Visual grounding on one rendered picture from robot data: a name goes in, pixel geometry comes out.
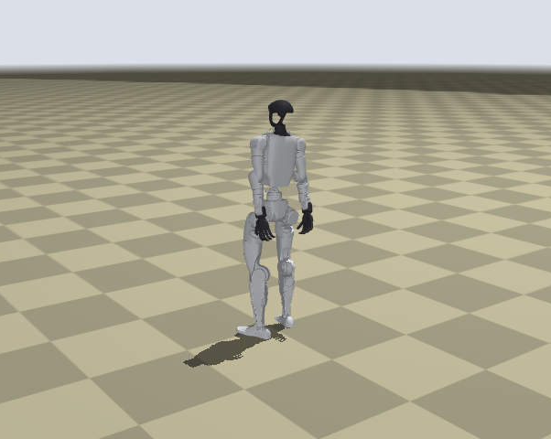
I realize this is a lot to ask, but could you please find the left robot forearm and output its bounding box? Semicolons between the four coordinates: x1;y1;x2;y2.
248;171;266;216

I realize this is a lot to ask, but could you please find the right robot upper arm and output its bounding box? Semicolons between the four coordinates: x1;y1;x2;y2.
292;137;307;182

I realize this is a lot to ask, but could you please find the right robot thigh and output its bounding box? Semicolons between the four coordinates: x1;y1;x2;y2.
275;207;298;275

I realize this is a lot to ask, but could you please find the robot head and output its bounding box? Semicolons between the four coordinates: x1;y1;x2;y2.
268;100;294;136

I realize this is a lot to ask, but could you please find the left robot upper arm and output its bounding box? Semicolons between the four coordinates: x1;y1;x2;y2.
248;135;268;183

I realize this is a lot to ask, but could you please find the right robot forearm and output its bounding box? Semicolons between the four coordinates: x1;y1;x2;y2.
297;176;313;210

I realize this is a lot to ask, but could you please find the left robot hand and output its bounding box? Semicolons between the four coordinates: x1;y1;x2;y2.
254;206;275;241

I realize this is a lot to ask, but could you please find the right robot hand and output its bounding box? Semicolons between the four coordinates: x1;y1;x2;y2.
297;202;313;234

